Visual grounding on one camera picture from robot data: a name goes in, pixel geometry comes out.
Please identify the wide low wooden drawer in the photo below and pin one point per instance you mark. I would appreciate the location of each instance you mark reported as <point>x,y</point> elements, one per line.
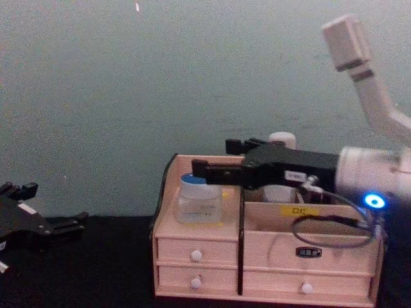
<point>273,284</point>

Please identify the clear jar with blue lid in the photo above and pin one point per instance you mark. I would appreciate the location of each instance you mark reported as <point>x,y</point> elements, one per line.
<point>199,205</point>

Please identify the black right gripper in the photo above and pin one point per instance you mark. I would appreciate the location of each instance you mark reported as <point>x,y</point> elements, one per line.
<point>289,165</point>

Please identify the black table cloth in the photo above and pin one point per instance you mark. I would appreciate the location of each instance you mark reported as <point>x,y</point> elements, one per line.
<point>96,272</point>

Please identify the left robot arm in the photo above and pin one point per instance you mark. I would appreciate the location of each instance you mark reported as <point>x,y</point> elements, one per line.
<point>2,267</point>

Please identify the white bottle cap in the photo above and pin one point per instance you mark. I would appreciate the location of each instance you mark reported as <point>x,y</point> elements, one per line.
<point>284,139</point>

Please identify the pale wooden desk organizer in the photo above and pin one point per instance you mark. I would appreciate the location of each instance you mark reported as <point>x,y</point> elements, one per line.
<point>199,232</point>

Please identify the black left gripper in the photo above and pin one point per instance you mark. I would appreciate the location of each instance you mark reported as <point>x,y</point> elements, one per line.
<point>19,221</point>

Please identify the small wooden drawer white knob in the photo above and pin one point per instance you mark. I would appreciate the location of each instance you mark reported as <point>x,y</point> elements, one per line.
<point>180,251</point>
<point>176,278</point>

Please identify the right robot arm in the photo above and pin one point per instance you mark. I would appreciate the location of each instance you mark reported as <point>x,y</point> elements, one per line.
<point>366,173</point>

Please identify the white round container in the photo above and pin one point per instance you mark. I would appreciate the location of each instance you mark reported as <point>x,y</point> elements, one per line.
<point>277,194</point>

